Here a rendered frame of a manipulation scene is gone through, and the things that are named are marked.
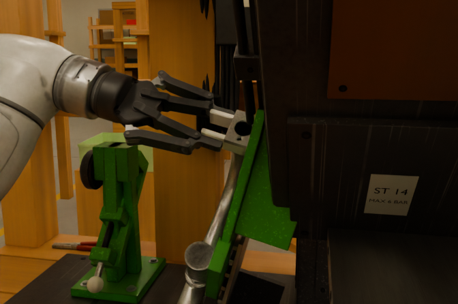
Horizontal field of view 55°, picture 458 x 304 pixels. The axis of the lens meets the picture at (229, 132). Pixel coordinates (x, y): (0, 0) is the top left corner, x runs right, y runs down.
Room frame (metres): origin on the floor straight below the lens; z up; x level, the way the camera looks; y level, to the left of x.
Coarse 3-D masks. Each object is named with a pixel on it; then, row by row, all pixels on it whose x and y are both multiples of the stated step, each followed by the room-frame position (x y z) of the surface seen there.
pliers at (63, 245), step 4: (52, 244) 0.97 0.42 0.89; (56, 244) 0.97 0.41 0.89; (60, 244) 0.97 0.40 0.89; (64, 244) 0.97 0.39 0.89; (68, 244) 0.98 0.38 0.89; (72, 244) 0.97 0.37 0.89; (76, 244) 0.97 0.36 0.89; (80, 244) 0.98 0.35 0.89; (84, 244) 0.98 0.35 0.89; (88, 244) 0.98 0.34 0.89; (92, 244) 0.98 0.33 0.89; (64, 248) 0.97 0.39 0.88; (68, 248) 0.96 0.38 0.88; (72, 248) 0.96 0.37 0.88; (76, 248) 0.96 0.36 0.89; (80, 248) 0.96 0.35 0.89; (84, 248) 0.95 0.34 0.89; (88, 248) 0.95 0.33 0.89
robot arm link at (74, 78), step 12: (72, 60) 0.65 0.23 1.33; (84, 60) 0.66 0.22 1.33; (60, 72) 0.64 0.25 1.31; (72, 72) 0.64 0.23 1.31; (84, 72) 0.64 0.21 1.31; (96, 72) 0.64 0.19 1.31; (60, 84) 0.63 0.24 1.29; (72, 84) 0.63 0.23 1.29; (84, 84) 0.63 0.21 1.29; (96, 84) 0.64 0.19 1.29; (60, 96) 0.64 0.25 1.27; (72, 96) 0.63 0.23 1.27; (84, 96) 0.63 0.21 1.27; (60, 108) 0.65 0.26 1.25; (72, 108) 0.64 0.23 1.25; (84, 108) 0.63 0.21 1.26
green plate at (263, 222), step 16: (256, 112) 0.49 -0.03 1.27; (256, 128) 0.49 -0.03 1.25; (256, 144) 0.49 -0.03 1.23; (256, 160) 0.50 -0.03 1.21; (240, 176) 0.49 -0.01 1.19; (256, 176) 0.50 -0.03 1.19; (240, 192) 0.49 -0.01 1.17; (256, 192) 0.50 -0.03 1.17; (240, 208) 0.50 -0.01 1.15; (256, 208) 0.50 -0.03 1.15; (272, 208) 0.50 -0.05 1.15; (288, 208) 0.50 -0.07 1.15; (240, 224) 0.51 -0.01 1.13; (256, 224) 0.50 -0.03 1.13; (272, 224) 0.50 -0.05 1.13; (288, 224) 0.50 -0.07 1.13; (224, 240) 0.50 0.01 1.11; (256, 240) 0.50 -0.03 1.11; (272, 240) 0.50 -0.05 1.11; (288, 240) 0.50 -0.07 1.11
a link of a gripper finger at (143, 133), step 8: (128, 136) 0.60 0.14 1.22; (136, 136) 0.61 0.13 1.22; (144, 136) 0.61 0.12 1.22; (152, 136) 0.61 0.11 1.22; (160, 136) 0.61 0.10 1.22; (168, 136) 0.61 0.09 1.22; (128, 144) 0.62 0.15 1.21; (136, 144) 0.62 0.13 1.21; (144, 144) 0.62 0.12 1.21; (152, 144) 0.61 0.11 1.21; (160, 144) 0.61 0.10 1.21; (168, 144) 0.60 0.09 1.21; (176, 144) 0.60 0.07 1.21; (184, 144) 0.60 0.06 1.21; (176, 152) 0.62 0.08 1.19; (184, 152) 0.61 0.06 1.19
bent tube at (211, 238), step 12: (240, 120) 0.62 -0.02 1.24; (228, 132) 0.60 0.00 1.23; (240, 132) 0.64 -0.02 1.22; (240, 144) 0.59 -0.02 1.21; (240, 156) 0.64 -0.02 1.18; (240, 168) 0.66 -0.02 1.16; (228, 180) 0.68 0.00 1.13; (228, 192) 0.67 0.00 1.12; (228, 204) 0.66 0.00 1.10; (216, 216) 0.65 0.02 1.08; (216, 228) 0.63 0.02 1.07; (204, 240) 0.62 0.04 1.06; (216, 240) 0.62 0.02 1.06; (192, 288) 0.56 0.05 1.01; (204, 288) 0.57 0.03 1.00; (180, 300) 0.56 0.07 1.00; (192, 300) 0.55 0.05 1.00
